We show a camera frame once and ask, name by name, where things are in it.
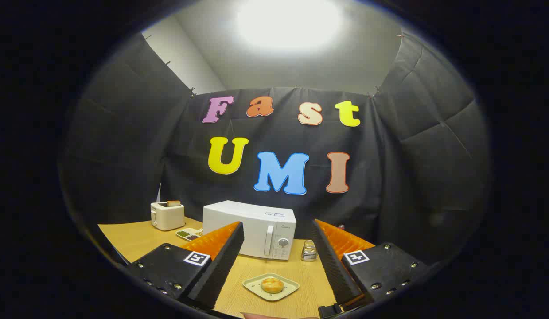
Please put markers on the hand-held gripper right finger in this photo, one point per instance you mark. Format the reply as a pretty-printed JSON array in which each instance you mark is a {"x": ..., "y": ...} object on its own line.
[{"x": 334, "y": 266}]

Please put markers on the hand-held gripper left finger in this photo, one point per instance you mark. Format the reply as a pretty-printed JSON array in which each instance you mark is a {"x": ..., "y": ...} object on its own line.
[{"x": 221, "y": 266}]

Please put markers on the white microwave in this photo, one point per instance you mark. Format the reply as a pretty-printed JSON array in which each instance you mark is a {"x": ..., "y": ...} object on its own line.
[{"x": 239, "y": 217}]

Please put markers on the golden bread bun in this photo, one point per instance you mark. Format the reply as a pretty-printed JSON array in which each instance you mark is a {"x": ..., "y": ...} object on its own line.
[{"x": 272, "y": 285}]

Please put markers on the white divided snack dish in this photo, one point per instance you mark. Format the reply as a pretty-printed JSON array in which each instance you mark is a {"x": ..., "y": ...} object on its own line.
[{"x": 185, "y": 233}]

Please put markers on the cream square plate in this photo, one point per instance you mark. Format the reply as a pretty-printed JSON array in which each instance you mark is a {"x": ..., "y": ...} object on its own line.
[{"x": 288, "y": 287}]

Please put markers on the white toaster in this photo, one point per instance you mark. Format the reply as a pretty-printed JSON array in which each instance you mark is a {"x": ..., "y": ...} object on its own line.
[{"x": 168, "y": 217}]

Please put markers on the toast slice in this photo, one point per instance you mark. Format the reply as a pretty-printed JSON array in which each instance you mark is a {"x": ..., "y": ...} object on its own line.
[{"x": 173, "y": 203}]

